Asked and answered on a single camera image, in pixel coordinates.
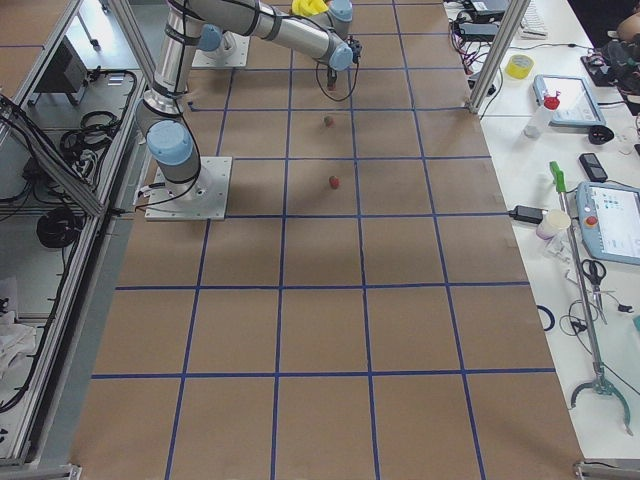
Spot far teach pendant tablet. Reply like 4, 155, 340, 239
533, 74, 606, 128

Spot near teach pendant tablet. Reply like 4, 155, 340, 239
575, 182, 639, 265

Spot yellow banana bunch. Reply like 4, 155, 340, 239
291, 0, 329, 17

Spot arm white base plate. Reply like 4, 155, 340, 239
192, 32, 250, 69
145, 156, 232, 221

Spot far single red strawberry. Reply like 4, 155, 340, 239
328, 176, 341, 190

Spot white paper cup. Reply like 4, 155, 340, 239
536, 209, 571, 240

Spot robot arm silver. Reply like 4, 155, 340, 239
136, 1, 357, 207

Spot black handled scissors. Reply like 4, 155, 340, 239
581, 259, 607, 324

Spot long reach grabber tool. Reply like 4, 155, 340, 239
549, 161, 633, 436

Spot black phone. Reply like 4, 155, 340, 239
579, 153, 608, 183

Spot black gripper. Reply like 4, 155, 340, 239
326, 35, 363, 90

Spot yellow tape roll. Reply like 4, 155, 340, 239
505, 54, 534, 80

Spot black power adapter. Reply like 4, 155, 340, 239
508, 205, 546, 225

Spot teach pendant tablet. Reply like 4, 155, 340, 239
575, 182, 639, 265
533, 74, 606, 128

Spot clear bottle red cap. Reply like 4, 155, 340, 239
523, 93, 560, 139

